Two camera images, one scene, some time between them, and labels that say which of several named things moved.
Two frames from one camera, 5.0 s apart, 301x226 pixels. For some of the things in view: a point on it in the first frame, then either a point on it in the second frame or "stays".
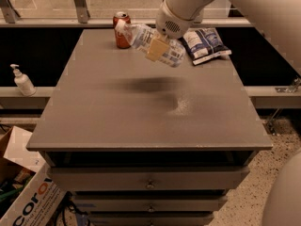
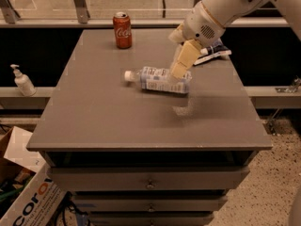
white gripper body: [170, 23] to [200, 26]
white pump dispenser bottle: [23, 82] stays
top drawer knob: [150, 185] stays
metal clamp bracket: [292, 88] stays
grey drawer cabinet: [144, 143] stays
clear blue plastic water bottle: [139, 36] to [159, 79]
